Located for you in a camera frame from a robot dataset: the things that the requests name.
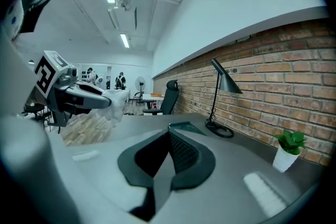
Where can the white cloth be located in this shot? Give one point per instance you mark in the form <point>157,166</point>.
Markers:
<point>116,107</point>

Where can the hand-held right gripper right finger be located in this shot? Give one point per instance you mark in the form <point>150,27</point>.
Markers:
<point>231,186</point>

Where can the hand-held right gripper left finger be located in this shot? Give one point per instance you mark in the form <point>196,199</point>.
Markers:
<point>92,178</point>

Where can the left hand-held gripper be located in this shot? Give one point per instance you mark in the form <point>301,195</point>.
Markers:
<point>43,74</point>

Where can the black mesh office chair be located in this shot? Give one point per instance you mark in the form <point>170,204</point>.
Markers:
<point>169,99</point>

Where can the black desk lamp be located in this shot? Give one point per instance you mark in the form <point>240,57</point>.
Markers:
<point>228,84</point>

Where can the standing fan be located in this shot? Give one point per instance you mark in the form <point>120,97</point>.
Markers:
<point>140,84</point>

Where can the green plant in white pot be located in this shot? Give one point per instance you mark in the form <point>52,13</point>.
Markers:
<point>284,160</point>

